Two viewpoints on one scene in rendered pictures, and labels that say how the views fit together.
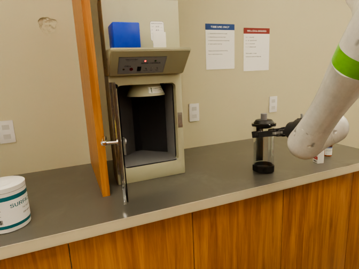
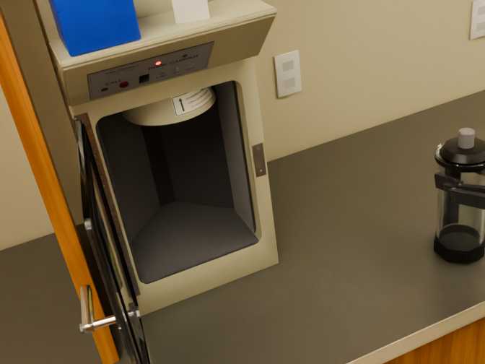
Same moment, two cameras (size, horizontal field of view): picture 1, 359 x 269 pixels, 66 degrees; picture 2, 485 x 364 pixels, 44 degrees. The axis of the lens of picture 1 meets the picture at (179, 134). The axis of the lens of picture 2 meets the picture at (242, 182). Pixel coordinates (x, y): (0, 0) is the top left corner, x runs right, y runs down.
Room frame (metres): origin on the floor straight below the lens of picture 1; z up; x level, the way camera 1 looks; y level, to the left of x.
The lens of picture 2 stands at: (0.29, -0.03, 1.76)
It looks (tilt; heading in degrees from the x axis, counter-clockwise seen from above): 32 degrees down; 3
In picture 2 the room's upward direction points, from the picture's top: 9 degrees counter-clockwise
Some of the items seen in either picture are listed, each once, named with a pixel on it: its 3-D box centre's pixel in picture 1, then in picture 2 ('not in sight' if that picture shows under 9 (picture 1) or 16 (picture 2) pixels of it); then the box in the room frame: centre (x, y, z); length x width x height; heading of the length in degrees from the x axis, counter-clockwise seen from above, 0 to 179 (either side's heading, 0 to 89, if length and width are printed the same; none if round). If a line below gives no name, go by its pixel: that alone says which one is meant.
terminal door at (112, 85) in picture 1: (117, 137); (116, 274); (0.99, 0.23, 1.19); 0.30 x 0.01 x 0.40; 14
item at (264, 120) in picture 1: (263, 120); (465, 146); (1.26, -0.39, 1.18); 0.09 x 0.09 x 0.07
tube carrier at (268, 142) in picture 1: (263, 145); (462, 199); (1.25, -0.39, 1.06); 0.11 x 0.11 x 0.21
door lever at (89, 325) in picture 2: (109, 140); (98, 306); (0.91, 0.24, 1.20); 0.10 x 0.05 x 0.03; 14
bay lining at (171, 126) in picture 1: (142, 120); (167, 159); (1.33, 0.18, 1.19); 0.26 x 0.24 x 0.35; 112
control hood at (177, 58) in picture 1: (149, 61); (169, 56); (1.16, 0.11, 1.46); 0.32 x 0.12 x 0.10; 112
